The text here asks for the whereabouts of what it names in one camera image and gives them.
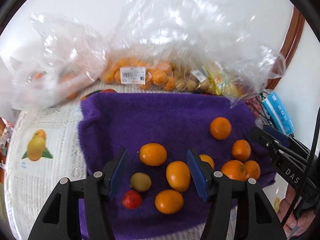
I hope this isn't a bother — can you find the mandarin orange dimpled skin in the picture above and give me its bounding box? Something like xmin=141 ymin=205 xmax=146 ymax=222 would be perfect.
xmin=232 ymin=139 xmax=251 ymax=162

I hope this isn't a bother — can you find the smooth round orange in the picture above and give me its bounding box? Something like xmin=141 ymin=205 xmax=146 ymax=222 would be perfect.
xmin=138 ymin=143 xmax=167 ymax=166

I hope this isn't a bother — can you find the small orange far left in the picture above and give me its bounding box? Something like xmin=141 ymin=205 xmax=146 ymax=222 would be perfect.
xmin=199 ymin=154 xmax=215 ymax=169

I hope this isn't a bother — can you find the oval kumquat orange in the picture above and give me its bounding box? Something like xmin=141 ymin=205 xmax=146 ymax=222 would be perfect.
xmin=166 ymin=161 xmax=190 ymax=192

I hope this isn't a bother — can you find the green-brown kiwi fruit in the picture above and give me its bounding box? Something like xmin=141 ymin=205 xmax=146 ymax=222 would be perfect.
xmin=130 ymin=172 xmax=151 ymax=192

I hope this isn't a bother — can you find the orange near left gripper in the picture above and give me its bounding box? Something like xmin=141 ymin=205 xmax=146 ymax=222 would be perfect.
xmin=244 ymin=160 xmax=261 ymax=180

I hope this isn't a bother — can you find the large orange with stem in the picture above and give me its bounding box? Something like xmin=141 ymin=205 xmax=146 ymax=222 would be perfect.
xmin=220 ymin=160 xmax=246 ymax=181

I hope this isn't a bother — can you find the small red cherry tomato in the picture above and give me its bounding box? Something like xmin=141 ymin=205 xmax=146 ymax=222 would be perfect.
xmin=121 ymin=190 xmax=143 ymax=210

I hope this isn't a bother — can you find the blue tissue pack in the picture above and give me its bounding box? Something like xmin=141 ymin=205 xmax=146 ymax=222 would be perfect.
xmin=262 ymin=92 xmax=294 ymax=135

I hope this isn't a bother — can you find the small orange middle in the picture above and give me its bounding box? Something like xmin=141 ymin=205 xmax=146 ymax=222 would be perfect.
xmin=155 ymin=190 xmax=184 ymax=215

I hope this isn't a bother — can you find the small orange on towel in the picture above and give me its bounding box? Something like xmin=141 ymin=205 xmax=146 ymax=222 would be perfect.
xmin=209 ymin=117 xmax=232 ymax=140

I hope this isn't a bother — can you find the purple fleece towel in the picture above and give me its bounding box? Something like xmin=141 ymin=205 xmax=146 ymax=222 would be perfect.
xmin=77 ymin=92 xmax=276 ymax=240

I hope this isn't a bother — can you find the yellow fruit bag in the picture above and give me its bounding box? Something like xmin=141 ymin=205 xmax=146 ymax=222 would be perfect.
xmin=201 ymin=63 xmax=242 ymax=99

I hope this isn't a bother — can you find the bag of longan fruit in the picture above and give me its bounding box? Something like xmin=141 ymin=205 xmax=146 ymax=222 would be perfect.
xmin=173 ymin=66 xmax=218 ymax=95

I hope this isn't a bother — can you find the clear bag of oranges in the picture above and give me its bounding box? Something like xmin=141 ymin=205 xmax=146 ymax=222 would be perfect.
xmin=100 ymin=0 xmax=286 ymax=105

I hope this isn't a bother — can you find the clear bag of tangerines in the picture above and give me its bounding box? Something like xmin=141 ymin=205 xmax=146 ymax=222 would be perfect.
xmin=1 ymin=13 xmax=106 ymax=111

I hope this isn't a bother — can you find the brown wooden door frame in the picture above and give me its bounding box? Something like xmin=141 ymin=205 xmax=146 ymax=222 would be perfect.
xmin=265 ymin=6 xmax=306 ymax=91

